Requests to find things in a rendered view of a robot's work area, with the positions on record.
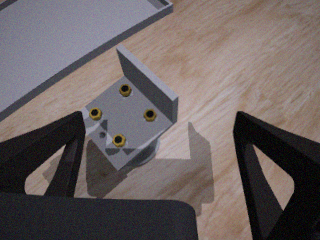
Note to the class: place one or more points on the grey metal bracket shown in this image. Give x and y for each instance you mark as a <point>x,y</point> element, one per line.
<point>124,115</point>

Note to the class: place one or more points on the grey shallow rectangular tray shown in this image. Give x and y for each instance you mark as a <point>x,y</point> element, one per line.
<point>38,37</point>

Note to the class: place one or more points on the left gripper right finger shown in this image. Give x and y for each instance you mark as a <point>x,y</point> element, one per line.
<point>297,156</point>

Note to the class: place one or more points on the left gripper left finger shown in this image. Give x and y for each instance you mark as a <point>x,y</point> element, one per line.
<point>23,154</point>

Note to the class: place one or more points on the brass hex nut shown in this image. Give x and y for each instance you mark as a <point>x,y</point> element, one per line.
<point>125,90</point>
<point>118,140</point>
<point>150,115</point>
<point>95,113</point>

